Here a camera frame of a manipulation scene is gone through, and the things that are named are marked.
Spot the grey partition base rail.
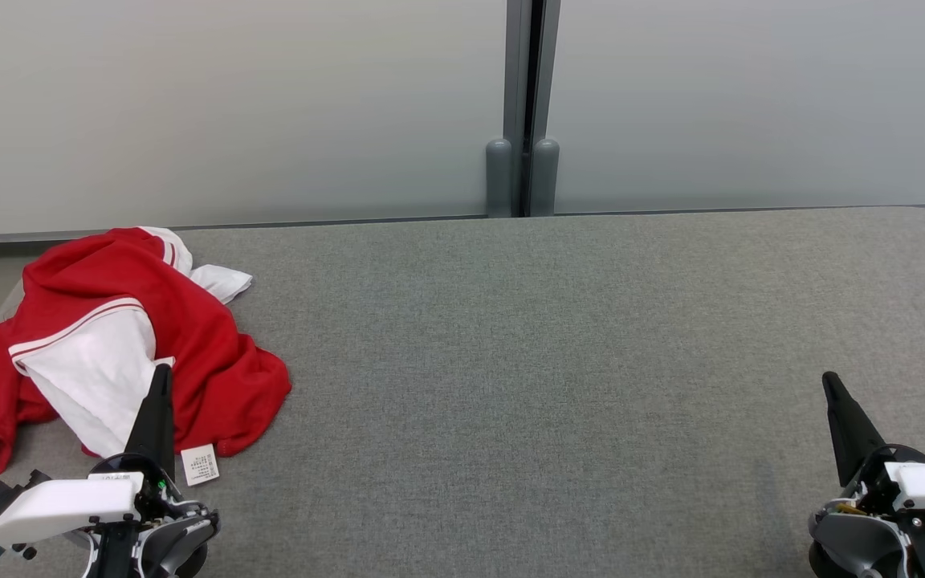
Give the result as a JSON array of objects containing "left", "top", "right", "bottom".
[
  {"left": 553, "top": 201, "right": 925, "bottom": 218},
  {"left": 0, "top": 213, "right": 489, "bottom": 246}
]

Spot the red and white garment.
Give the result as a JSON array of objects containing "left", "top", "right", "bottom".
[{"left": 0, "top": 226, "right": 293, "bottom": 508}]

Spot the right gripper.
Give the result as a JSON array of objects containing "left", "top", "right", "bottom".
[{"left": 808, "top": 371, "right": 925, "bottom": 578}]

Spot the grey partition frame post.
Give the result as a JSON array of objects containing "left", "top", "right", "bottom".
[
  {"left": 528, "top": 0, "right": 562, "bottom": 218},
  {"left": 485, "top": 0, "right": 525, "bottom": 219}
]

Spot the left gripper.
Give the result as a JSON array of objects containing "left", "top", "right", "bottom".
[{"left": 0, "top": 364, "right": 221, "bottom": 578}]

